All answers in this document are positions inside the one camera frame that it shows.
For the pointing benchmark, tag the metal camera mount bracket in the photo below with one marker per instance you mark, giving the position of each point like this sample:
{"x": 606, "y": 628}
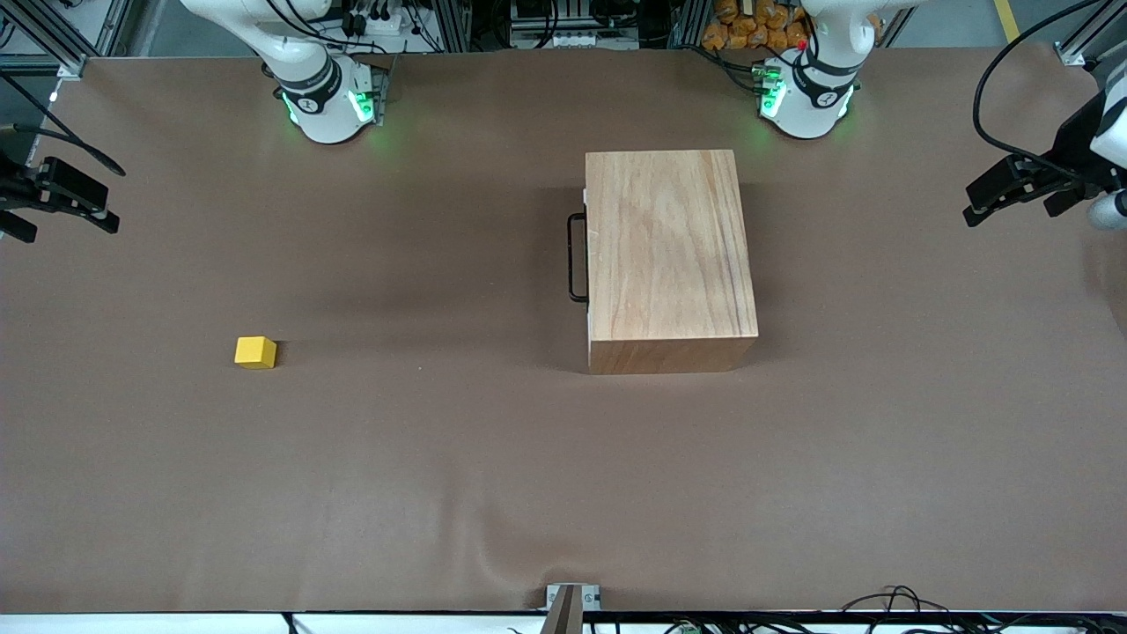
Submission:
{"x": 563, "y": 612}

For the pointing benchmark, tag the aluminium frame profile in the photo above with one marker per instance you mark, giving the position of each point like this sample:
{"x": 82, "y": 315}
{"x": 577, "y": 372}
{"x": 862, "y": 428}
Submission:
{"x": 1079, "y": 48}
{"x": 53, "y": 44}

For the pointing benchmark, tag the wooden drawer with white front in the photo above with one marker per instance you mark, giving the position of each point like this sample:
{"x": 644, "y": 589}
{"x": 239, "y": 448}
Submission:
{"x": 586, "y": 335}

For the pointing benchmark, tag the aluminium frame post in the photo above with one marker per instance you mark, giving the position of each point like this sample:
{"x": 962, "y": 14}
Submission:
{"x": 453, "y": 26}

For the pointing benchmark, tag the white socket strip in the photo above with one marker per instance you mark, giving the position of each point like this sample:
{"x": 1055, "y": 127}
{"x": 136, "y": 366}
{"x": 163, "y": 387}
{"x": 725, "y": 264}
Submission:
{"x": 572, "y": 40}

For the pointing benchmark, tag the wooden cabinet box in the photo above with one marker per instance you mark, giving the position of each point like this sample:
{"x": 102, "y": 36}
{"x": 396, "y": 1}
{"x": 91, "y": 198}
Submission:
{"x": 669, "y": 264}

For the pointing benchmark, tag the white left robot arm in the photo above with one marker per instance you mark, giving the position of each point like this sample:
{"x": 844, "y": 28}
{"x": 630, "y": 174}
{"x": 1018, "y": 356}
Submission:
{"x": 806, "y": 97}

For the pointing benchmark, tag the brown table cover sheet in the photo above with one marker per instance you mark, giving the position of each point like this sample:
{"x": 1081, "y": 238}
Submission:
{"x": 440, "y": 484}

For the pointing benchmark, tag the bag of orange items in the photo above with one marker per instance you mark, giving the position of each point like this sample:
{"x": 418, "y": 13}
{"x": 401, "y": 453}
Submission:
{"x": 740, "y": 31}

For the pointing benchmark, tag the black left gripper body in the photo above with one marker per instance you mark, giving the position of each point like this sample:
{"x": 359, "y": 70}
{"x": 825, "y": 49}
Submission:
{"x": 1076, "y": 139}

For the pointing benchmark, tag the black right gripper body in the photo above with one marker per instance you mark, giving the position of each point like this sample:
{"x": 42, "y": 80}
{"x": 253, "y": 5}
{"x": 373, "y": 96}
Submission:
{"x": 11, "y": 190}

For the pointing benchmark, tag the power strip with black plugs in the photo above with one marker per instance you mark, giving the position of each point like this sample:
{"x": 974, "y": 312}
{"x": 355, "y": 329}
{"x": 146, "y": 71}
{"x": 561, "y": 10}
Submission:
{"x": 379, "y": 19}

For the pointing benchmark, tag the yellow wooden block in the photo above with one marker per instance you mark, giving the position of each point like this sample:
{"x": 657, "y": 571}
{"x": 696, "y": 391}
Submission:
{"x": 254, "y": 352}

